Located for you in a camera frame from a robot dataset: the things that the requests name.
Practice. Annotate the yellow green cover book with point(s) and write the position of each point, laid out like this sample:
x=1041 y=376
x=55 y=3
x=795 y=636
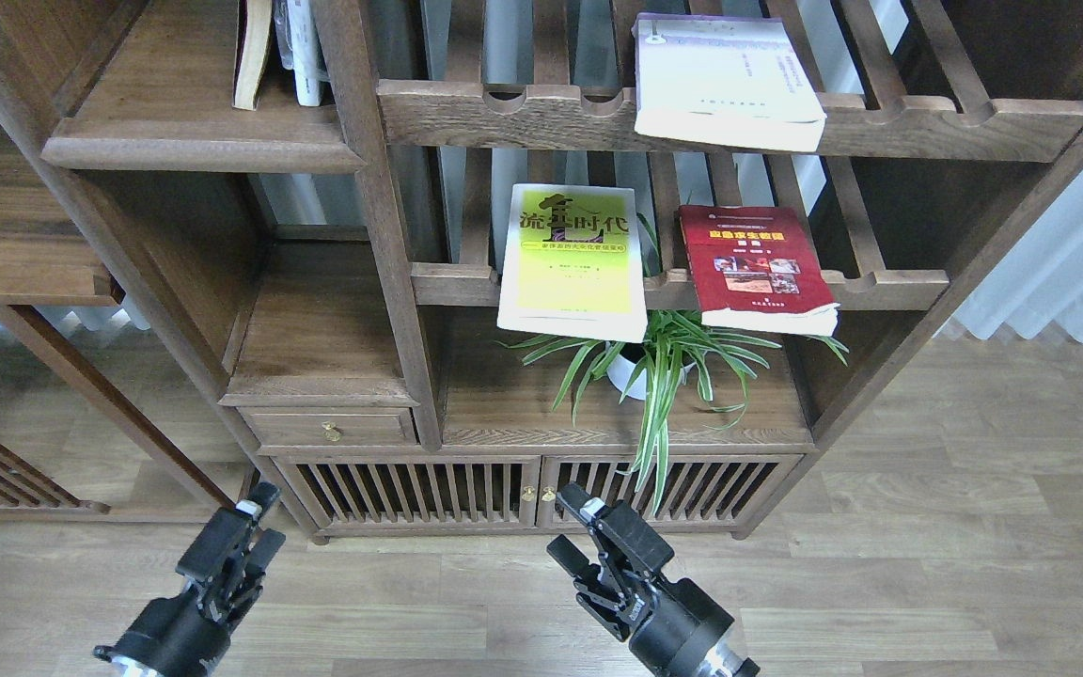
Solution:
x=573 y=264

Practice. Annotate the white plant pot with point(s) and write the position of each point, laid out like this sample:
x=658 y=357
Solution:
x=639 y=368

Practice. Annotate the red cover book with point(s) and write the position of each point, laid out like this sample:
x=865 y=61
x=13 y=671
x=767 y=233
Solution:
x=754 y=270

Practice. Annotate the dark wooden bookshelf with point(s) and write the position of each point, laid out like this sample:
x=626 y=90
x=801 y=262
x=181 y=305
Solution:
x=337 y=264

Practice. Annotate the brass drawer knob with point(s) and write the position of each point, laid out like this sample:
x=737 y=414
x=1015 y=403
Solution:
x=331 y=432

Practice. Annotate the green spider plant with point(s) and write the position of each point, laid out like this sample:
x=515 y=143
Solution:
x=680 y=330

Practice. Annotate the white cover book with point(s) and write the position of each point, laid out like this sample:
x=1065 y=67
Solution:
x=730 y=81

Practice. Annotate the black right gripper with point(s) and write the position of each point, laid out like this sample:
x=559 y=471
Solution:
x=673 y=629

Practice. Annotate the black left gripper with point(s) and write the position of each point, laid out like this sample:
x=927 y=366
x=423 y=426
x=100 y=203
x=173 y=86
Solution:
x=188 y=635

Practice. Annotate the upright white book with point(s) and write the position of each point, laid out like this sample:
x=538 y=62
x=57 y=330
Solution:
x=300 y=49

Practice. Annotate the upright tan book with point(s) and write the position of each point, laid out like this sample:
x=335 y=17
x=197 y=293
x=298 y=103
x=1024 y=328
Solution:
x=254 y=32

